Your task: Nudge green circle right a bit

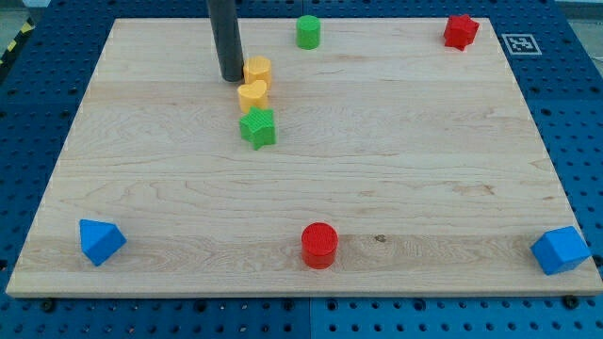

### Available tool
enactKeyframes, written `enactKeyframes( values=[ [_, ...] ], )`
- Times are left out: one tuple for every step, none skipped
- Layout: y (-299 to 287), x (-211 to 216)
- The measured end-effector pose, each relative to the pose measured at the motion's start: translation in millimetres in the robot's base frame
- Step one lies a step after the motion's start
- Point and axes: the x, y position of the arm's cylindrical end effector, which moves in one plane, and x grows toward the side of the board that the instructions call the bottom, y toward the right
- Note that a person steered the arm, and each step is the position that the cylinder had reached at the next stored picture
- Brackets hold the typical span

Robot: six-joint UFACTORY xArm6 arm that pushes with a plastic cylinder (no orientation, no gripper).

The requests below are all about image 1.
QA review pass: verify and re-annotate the light wooden board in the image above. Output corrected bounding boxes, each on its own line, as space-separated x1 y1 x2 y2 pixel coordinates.
7 18 602 298

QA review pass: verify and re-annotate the green star block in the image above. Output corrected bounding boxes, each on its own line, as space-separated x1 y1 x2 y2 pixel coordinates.
239 106 277 150

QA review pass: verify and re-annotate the red cylinder block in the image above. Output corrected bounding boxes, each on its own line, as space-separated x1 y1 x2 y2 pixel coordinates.
301 222 338 269

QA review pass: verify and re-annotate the yellow heart block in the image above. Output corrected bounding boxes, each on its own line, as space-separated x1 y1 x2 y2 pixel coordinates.
237 80 269 114

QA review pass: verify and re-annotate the yellow hexagon block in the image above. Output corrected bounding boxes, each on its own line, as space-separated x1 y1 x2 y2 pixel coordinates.
243 56 272 89

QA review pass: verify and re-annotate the green cylinder block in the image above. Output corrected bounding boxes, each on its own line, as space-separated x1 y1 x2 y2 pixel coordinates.
296 15 321 50

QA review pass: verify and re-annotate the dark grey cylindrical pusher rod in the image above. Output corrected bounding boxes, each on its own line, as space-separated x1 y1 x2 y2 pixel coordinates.
206 0 244 82

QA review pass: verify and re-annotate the red star block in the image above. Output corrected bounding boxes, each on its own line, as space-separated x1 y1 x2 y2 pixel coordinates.
443 14 480 51

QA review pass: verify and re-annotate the blue triangular prism block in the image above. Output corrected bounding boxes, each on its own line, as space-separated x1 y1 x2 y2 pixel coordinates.
79 219 127 266

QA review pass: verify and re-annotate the white fiducial marker tag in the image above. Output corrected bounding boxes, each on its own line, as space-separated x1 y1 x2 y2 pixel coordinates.
501 33 542 56

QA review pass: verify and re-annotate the blue cube block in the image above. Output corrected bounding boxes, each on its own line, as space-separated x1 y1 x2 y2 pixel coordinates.
530 226 591 275

